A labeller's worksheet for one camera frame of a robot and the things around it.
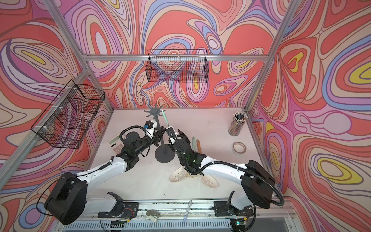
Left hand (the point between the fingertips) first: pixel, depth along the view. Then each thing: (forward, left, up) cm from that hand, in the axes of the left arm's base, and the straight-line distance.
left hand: (166, 129), depth 78 cm
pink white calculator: (+3, +36, -21) cm, 42 cm away
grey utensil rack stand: (-3, +5, -23) cm, 24 cm away
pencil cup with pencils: (+12, -45, -7) cm, 47 cm away
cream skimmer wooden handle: (-16, -6, -24) cm, 29 cm away
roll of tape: (+2, -48, -23) cm, 53 cm away
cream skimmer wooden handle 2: (-19, -24, -24) cm, 39 cm away
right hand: (-2, -6, -3) cm, 7 cm away
